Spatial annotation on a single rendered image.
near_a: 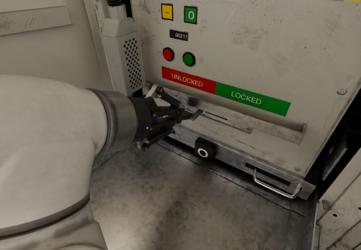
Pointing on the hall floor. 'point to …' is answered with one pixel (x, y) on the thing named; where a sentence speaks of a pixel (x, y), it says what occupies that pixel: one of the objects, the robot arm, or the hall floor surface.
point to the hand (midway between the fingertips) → (180, 115)
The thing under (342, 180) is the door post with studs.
